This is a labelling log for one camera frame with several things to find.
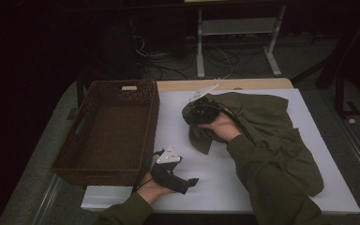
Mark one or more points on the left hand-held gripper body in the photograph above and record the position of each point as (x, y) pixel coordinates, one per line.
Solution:
(167, 176)

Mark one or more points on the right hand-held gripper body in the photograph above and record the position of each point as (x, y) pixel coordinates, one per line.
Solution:
(204, 111)

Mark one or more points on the olive green pants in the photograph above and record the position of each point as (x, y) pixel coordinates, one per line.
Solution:
(262, 109)

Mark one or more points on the brown woven basket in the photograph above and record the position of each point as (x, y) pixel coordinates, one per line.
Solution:
(112, 131)

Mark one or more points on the person's left hand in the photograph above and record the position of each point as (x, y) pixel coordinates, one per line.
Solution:
(153, 190)

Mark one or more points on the person's right hand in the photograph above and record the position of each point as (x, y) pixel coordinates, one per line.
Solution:
(222, 126)

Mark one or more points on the white table board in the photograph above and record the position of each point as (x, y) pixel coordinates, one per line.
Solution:
(215, 178)

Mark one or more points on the black metal stand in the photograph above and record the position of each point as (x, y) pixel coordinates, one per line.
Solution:
(340, 97)

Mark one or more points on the small white round object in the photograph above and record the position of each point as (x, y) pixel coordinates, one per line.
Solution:
(351, 121)

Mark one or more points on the white metal stand frame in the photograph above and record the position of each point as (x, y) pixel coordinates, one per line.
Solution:
(200, 47)

